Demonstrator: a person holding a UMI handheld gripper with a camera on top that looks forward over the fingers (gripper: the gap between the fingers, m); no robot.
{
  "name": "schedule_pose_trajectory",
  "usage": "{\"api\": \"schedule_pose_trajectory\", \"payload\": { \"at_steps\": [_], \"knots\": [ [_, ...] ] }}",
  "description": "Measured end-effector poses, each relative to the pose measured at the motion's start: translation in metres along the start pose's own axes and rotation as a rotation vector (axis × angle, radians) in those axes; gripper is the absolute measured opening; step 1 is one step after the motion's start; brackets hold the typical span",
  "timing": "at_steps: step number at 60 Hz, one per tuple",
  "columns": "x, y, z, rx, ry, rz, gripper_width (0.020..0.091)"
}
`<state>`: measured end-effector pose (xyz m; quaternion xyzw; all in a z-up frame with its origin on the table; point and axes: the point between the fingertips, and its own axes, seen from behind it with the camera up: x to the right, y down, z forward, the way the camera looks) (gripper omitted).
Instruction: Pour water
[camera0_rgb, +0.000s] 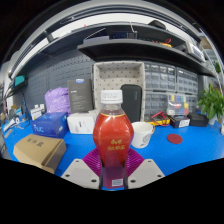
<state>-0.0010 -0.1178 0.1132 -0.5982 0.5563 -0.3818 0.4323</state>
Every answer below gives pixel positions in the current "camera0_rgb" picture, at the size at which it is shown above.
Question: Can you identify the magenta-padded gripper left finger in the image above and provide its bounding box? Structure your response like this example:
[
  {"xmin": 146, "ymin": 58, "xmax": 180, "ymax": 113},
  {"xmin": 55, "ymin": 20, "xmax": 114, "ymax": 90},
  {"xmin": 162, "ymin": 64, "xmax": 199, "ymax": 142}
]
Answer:
[{"xmin": 61, "ymin": 147, "xmax": 102, "ymax": 190}]

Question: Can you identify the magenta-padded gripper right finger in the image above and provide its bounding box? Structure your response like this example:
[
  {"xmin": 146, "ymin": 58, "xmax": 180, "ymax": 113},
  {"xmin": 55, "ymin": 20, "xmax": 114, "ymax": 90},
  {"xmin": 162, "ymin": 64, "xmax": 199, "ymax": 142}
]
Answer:
[{"xmin": 124, "ymin": 147, "xmax": 166, "ymax": 190}]

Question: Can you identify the red drink bottle white cap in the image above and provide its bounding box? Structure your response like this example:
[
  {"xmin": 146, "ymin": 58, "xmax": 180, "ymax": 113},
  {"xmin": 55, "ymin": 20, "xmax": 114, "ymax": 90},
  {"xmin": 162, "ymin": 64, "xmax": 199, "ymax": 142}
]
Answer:
[{"xmin": 92, "ymin": 89, "xmax": 135, "ymax": 190}]

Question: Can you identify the white mug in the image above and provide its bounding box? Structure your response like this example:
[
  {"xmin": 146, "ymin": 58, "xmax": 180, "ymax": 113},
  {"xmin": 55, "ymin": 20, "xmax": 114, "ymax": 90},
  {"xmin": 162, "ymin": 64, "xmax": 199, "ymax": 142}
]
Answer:
[{"xmin": 130, "ymin": 121, "xmax": 156, "ymax": 149}]

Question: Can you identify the flat round red coaster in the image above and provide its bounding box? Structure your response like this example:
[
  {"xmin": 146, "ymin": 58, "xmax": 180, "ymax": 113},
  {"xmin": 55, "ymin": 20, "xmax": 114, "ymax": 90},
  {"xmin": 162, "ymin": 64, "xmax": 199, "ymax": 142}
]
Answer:
[{"xmin": 166, "ymin": 133, "xmax": 184, "ymax": 145}]

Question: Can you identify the brown cardboard box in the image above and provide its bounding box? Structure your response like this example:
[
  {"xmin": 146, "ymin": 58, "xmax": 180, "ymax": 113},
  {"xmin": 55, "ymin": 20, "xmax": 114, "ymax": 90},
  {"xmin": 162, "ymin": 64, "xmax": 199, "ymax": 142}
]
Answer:
[{"xmin": 12, "ymin": 133, "xmax": 68, "ymax": 175}]

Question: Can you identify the white cardboard box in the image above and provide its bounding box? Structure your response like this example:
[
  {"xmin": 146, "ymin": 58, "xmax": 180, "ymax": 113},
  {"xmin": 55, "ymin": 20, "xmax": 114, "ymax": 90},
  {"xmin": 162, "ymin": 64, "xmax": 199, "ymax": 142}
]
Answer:
[{"xmin": 66, "ymin": 109, "xmax": 99, "ymax": 135}]

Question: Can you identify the red yellow multimeter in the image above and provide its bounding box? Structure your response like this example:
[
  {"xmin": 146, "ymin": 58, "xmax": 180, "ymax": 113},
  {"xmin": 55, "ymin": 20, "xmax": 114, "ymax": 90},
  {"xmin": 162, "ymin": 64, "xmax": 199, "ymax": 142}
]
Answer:
[{"xmin": 147, "ymin": 111, "xmax": 172, "ymax": 127}]

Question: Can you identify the blue cardboard box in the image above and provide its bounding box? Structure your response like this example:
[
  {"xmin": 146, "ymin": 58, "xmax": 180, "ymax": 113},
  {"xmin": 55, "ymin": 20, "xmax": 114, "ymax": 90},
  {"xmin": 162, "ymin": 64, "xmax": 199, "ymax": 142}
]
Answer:
[{"xmin": 30, "ymin": 111, "xmax": 70, "ymax": 139}]

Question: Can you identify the small black box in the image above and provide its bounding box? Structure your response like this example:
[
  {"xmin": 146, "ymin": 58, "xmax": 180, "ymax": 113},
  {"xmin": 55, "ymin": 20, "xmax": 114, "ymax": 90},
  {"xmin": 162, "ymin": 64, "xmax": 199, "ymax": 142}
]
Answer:
[{"xmin": 168, "ymin": 114, "xmax": 191, "ymax": 129}]

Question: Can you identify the black zippered case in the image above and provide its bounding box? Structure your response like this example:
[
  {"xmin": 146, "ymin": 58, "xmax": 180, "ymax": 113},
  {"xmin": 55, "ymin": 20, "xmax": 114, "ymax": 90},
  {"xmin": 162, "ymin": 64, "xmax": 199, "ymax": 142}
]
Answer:
[{"xmin": 120, "ymin": 83, "xmax": 144, "ymax": 124}]

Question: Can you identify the black pouch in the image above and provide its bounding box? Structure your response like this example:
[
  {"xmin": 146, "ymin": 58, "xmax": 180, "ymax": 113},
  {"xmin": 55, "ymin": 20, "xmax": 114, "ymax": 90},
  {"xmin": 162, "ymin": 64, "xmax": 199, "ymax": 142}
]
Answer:
[{"xmin": 187, "ymin": 112, "xmax": 210, "ymax": 128}]

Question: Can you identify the small white box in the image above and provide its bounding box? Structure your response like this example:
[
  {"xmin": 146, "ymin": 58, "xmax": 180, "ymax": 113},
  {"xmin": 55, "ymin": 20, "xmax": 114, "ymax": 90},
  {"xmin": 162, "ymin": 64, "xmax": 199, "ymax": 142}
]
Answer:
[{"xmin": 29, "ymin": 106, "xmax": 45, "ymax": 121}]

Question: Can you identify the colourful parts organizer box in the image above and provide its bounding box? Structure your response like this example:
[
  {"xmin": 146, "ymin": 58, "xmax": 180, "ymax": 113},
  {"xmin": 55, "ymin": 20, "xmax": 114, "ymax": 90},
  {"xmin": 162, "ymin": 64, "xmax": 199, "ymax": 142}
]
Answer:
[{"xmin": 166, "ymin": 93, "xmax": 190, "ymax": 117}]

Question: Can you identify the purple plastic bag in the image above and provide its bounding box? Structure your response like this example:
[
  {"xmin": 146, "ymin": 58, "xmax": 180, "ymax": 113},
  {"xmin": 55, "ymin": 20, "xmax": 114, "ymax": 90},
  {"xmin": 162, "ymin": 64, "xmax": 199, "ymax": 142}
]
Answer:
[{"xmin": 44, "ymin": 86, "xmax": 72, "ymax": 116}]

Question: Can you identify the dark grey upright box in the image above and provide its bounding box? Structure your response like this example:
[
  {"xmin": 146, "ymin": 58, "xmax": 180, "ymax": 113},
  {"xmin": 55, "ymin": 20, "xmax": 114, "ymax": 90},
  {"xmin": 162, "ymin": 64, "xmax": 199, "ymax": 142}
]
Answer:
[{"xmin": 67, "ymin": 78, "xmax": 94, "ymax": 115}]

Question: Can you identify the grey drawer organizer cabinet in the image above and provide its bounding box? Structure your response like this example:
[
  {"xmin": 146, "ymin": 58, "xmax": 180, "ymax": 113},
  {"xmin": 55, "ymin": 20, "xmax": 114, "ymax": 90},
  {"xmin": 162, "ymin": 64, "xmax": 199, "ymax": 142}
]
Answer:
[{"xmin": 143, "ymin": 61, "xmax": 200, "ymax": 116}]

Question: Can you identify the green potted plant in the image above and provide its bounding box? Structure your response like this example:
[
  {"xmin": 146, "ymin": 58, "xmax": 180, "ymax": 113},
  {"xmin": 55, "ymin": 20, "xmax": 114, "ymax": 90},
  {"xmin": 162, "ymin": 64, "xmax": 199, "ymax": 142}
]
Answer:
[{"xmin": 196, "ymin": 82, "xmax": 224, "ymax": 126}]

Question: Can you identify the black overhead shelf unit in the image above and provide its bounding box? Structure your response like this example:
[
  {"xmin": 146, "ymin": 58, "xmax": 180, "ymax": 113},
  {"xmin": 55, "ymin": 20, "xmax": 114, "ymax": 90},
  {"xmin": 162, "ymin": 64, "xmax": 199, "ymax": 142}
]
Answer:
[{"xmin": 5, "ymin": 19, "xmax": 218, "ymax": 79}]

